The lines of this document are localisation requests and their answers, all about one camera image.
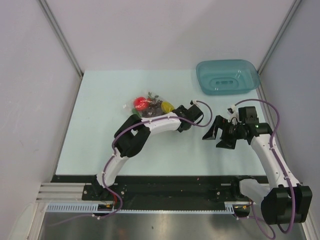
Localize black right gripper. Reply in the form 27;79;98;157
202;115;245;150

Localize yellow fake lemon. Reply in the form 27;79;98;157
161;101;175;114

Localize clear zip top bag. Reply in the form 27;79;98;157
123;90;176;118

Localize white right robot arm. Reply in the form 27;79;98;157
203;115;313;225

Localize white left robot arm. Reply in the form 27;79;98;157
91;104;204;200

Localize dark fake grapes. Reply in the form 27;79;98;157
141;98;164;118

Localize red fake tomato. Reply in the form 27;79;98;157
133;96;150;111

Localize green fake vegetable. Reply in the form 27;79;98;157
131;108;142;118

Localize teal plastic tub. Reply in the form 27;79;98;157
195;59;261;96

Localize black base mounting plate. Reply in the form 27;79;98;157
51;174;268;213

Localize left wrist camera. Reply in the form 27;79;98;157
187;104;204;125

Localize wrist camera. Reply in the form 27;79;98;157
187;104;204;125
238;106;260;125

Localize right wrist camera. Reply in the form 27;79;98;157
238;106;260;125

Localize aluminium frame post right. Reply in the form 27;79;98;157
257;0;303;75

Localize aluminium frame post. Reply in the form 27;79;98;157
36;0;84;79
257;0;303;75

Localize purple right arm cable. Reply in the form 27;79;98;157
231;98;298;240

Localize white slotted cable duct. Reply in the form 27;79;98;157
46;202;250;215

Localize aluminium frame post left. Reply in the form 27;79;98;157
36;0;84;79

